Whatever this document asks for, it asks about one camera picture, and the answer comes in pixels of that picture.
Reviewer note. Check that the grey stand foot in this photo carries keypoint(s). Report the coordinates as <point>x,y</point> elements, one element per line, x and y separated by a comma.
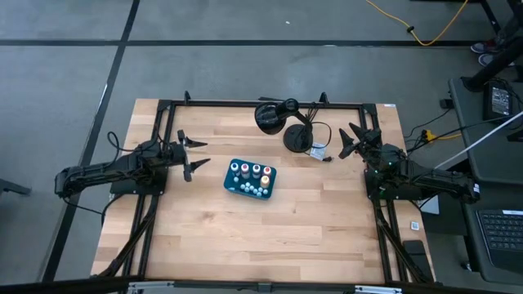
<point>12,187</point>

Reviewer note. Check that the white square tag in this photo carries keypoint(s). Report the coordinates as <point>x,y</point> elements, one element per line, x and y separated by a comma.
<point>415,225</point>

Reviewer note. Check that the person's shoe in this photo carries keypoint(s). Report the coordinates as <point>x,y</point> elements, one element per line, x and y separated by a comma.
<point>482,47</point>
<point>486,60</point>

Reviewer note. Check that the black power brick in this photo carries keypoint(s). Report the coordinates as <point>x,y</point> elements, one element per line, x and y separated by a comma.
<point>500,100</point>

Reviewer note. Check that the white paper sheet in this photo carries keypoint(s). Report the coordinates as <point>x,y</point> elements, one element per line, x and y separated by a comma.
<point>431,206</point>

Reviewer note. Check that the black flat device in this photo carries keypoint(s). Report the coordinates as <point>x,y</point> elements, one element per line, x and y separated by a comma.
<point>414,249</point>

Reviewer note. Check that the purple food coloring bottle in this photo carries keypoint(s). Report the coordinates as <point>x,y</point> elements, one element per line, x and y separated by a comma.
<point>256,168</point>

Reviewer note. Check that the teal plastic bin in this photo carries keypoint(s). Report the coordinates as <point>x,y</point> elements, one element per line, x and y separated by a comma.
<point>229,183</point>

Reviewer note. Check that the black desk lamp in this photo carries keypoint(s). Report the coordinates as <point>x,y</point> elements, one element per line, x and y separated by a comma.
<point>300,139</point>

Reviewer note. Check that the black stand leg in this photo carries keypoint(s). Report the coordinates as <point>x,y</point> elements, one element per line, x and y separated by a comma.
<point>490,69</point>

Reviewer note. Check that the yellow plug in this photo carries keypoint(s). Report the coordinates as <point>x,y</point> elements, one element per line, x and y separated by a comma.
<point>427,135</point>

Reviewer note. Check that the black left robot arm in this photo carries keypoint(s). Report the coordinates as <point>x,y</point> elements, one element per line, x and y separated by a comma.
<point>102,171</point>

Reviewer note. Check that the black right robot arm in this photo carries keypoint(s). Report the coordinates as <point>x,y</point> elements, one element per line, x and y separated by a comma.
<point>433,181</point>

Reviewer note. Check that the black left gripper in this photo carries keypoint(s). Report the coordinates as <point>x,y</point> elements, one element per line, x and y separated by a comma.
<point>173,153</point>

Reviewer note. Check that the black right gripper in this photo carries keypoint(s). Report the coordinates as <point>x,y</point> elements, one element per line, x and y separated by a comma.
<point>374,152</point>

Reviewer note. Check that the white rod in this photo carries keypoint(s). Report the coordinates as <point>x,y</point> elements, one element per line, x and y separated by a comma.
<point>478,141</point>

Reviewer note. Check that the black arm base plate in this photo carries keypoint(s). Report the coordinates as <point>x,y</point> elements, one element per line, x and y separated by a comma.
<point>135,188</point>
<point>398,197</point>

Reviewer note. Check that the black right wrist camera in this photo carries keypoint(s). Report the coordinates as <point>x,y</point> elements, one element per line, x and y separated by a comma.
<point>374,135</point>

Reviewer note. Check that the yellow food coloring bottle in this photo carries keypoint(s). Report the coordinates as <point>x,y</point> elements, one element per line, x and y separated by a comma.
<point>265,180</point>

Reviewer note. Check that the red food coloring bottle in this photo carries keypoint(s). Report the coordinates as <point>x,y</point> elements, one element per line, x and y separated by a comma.
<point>267,170</point>

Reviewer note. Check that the black keyboard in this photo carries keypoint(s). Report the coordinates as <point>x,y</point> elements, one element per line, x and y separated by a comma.
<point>502,237</point>

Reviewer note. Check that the dark grey side desk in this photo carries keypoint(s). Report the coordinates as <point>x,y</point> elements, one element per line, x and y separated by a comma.
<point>490,183</point>

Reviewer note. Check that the black front crossbar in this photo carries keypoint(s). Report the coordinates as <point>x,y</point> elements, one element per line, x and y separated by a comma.
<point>224,284</point>

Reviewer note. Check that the black table frame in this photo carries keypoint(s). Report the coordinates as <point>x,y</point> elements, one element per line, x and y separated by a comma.
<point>224,104</point>

